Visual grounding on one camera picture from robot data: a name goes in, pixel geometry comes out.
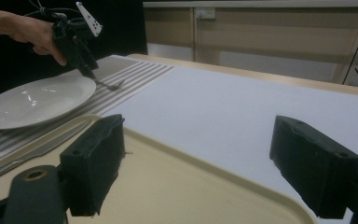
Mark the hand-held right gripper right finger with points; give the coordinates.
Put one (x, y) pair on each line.
(317, 168)

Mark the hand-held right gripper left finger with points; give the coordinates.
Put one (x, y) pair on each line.
(90, 161)

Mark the metal fork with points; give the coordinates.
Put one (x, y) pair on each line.
(112, 86)

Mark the white plate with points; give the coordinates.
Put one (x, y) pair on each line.
(34, 102)

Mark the beige plastic tray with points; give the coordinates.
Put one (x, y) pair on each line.
(174, 189)

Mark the black curtain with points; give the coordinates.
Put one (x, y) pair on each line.
(118, 28)

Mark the grey striped placemat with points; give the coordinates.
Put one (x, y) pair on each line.
(130, 81)

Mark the white table sheet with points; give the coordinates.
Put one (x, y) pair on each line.
(230, 115)

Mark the white wall socket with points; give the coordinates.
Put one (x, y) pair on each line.
(205, 13)

